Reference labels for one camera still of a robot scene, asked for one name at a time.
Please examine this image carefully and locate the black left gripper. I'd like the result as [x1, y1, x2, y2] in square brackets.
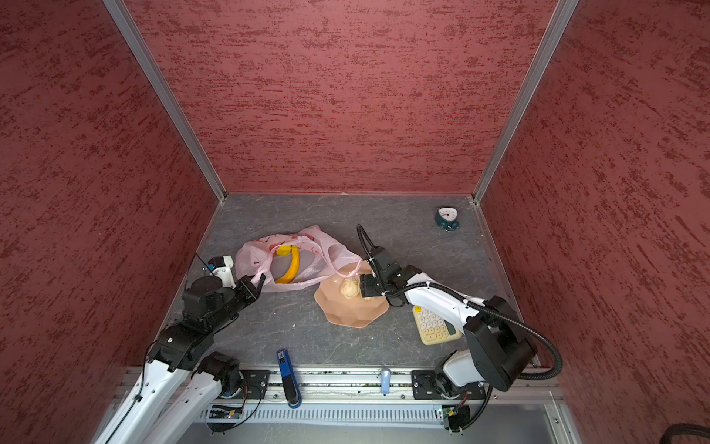
[208, 273, 266, 332]

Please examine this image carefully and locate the beige fake ginger root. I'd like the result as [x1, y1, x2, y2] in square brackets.
[339, 277, 362, 300]

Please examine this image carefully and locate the pink translucent plastic bag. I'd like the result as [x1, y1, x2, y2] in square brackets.
[233, 225, 364, 292]

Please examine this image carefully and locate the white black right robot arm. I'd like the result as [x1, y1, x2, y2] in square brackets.
[362, 247, 537, 399]

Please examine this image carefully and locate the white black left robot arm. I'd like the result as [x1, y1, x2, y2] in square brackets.
[97, 271, 266, 443]

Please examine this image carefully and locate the yellow fake banana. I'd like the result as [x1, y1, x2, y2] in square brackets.
[275, 245, 301, 284]

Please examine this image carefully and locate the pink faceted scalloped bowl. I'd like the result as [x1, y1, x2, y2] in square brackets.
[314, 263, 389, 329]

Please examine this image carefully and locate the teal twin-bell alarm clock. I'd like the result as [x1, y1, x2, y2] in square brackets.
[435, 207, 460, 231]

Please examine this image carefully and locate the blue black utility knife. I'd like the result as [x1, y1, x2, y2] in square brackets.
[277, 349, 302, 409]

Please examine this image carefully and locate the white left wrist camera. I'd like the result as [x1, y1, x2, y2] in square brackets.
[208, 255, 236, 289]

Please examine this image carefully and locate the light blue rail knob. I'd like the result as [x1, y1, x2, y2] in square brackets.
[379, 367, 392, 396]

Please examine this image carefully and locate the aluminium front rail base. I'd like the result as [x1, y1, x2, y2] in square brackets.
[113, 363, 564, 428]

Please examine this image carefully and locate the black corrugated cable conduit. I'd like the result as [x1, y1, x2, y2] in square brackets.
[356, 223, 564, 382]

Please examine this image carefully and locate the aluminium right corner post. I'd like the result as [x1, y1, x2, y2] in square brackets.
[473, 0, 579, 205]

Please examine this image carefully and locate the aluminium corner post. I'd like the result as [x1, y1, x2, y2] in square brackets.
[103, 0, 229, 205]
[473, 0, 579, 205]

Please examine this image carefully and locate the aluminium left corner post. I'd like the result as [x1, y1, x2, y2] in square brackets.
[103, 0, 229, 205]

